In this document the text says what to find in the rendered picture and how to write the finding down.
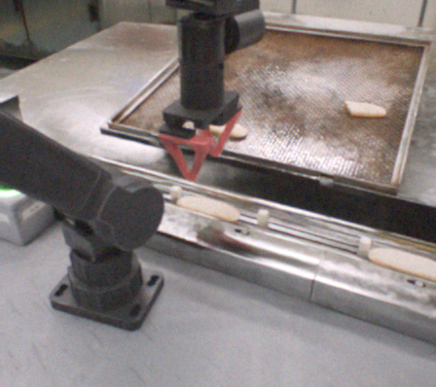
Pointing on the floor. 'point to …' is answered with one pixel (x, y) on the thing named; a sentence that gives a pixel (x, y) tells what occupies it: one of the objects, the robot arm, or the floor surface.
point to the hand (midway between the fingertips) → (202, 162)
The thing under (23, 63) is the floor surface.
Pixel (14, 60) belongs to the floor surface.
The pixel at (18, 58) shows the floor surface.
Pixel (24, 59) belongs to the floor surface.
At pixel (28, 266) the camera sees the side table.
